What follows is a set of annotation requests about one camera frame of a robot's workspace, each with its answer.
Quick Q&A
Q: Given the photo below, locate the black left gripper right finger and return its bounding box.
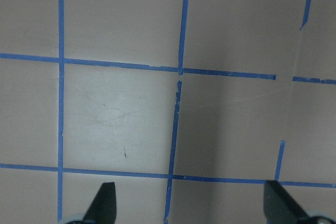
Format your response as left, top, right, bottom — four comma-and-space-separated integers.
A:
263, 180, 317, 224

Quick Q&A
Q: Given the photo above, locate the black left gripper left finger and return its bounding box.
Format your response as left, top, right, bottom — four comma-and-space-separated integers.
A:
80, 182, 117, 224

